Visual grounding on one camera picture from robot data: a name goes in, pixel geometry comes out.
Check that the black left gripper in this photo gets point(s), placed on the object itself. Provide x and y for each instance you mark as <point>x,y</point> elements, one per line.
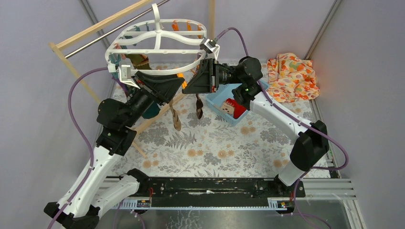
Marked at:
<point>140,84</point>

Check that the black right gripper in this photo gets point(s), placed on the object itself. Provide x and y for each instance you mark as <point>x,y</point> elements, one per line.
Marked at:
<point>204,81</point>

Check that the brown argyle sock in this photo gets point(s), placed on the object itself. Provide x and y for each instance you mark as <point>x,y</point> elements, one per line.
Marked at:
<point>176,121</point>
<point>199,106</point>

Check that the red sock with bear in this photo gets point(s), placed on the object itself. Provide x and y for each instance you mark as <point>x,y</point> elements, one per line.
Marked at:
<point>231,107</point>

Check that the white plastic clip hanger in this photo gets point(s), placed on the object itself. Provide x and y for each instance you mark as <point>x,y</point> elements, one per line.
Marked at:
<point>138,32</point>

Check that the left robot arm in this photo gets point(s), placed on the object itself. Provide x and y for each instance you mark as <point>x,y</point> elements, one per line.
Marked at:
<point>82,207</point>

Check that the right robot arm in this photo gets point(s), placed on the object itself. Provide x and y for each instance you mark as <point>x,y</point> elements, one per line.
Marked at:
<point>309,138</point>

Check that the light blue plastic basket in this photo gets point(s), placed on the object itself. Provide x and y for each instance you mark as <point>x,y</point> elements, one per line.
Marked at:
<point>215,100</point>

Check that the dark green sock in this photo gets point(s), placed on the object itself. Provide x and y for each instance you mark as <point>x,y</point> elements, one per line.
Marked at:
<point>152,111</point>

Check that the olive orange sock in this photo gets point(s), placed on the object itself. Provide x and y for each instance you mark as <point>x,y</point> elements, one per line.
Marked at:
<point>139,61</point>

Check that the metal hanging rod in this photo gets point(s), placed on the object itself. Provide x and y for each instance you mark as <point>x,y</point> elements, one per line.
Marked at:
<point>101,25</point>

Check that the floral orange cloth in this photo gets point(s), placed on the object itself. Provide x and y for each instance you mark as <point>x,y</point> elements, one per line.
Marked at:
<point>291,78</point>

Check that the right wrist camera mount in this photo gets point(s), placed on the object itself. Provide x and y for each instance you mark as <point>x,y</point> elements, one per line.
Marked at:
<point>211,48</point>

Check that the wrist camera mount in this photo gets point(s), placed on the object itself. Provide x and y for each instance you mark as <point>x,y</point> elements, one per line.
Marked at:
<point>211,48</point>
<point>124,74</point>

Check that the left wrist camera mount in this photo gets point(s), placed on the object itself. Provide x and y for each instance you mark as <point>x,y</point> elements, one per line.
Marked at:
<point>124,74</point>

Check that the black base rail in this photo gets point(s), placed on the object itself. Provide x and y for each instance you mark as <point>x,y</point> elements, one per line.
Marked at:
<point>178,192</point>

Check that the wooden drying rack frame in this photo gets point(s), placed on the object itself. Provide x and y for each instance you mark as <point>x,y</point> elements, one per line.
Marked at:
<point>70,17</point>

